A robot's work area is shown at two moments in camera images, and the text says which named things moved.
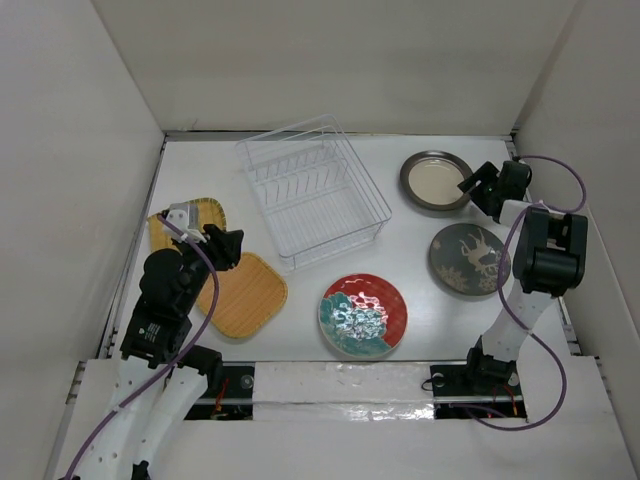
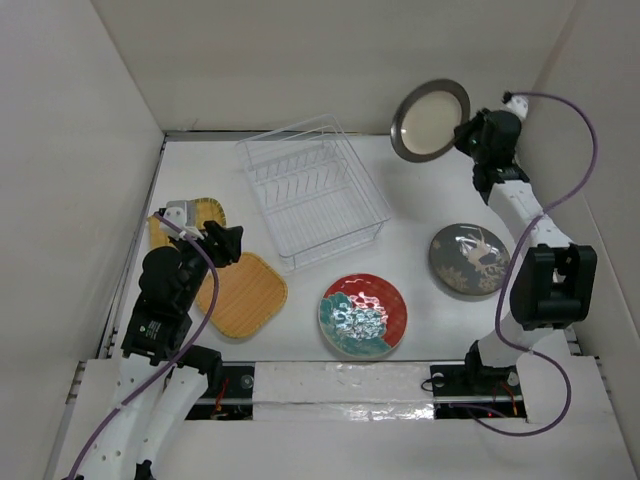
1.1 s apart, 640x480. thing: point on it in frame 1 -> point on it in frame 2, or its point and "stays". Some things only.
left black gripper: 226,246 stays
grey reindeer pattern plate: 466,259 stays
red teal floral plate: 363,315 stays
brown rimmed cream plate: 430,180 -> 426,117
